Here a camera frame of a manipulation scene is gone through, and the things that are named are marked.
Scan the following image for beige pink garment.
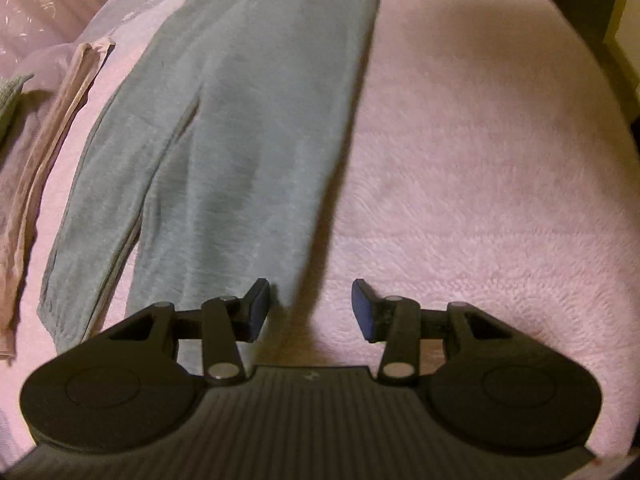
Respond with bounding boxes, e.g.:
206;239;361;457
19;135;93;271
0;39;117;365

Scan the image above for pink shiny curtain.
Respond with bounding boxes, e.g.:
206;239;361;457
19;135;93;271
0;0;118;63

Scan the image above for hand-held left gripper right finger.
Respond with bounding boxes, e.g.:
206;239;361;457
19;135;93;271
351;278;522;389

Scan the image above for pink fuzzy blanket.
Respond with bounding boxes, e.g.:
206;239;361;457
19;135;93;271
0;0;640;480

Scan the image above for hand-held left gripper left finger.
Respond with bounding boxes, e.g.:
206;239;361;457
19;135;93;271
102;278;271;387

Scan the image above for grey sweat pants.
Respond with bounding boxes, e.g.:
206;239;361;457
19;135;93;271
37;0;386;356

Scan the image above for yellow wooden cabinet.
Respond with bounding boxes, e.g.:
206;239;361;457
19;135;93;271
597;0;640;58

